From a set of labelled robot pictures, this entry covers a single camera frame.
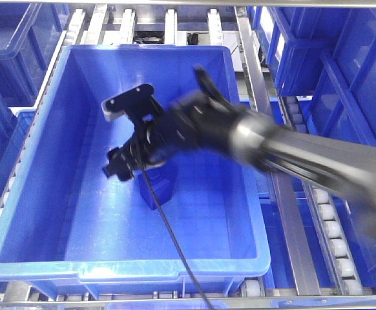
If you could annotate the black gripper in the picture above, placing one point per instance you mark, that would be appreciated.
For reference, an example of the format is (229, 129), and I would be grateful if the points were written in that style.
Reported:
(201, 120)

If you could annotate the small blue plastic box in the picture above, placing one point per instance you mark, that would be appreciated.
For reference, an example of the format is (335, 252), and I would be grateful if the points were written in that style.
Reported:
(162, 180)

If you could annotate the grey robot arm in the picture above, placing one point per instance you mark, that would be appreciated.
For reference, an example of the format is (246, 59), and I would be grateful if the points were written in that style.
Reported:
(345, 169)

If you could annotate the large blue plastic bin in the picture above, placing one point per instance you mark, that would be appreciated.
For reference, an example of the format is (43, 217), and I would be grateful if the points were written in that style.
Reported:
(67, 229)

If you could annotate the blue bin left neighbour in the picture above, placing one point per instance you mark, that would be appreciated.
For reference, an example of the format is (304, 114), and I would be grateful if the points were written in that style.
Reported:
(29, 33)

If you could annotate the blue bin neighbour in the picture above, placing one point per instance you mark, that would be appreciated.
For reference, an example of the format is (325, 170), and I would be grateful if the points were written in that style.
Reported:
(29, 33)
(328, 54)

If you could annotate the white roller track right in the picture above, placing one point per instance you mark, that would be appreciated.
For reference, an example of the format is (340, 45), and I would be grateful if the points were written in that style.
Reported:
(333, 243)

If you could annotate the blue bin right neighbour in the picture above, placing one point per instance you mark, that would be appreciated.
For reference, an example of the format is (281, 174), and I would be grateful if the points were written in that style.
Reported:
(328, 54)

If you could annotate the metal shelf divider rail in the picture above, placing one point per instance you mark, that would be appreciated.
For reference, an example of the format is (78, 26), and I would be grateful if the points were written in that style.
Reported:
(299, 254)

